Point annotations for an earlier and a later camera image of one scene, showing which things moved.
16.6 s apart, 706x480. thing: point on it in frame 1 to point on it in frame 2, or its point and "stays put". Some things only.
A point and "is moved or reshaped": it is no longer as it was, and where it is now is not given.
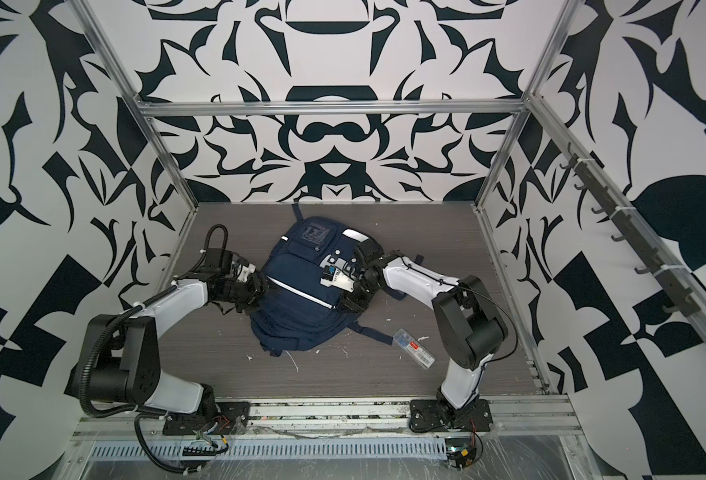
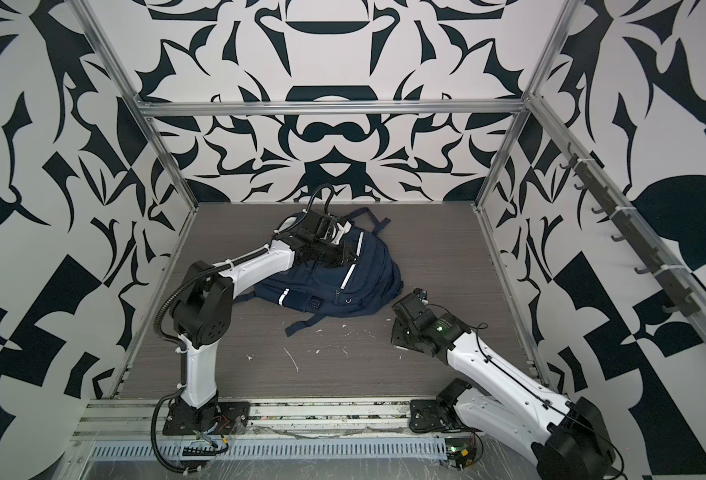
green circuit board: x=460 y=452 stays put
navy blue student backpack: x=298 y=311 is moved or reshaped
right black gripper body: x=363 y=291 to x=402 y=336
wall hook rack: x=685 y=302 stays put
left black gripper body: x=246 y=293 to x=334 y=256
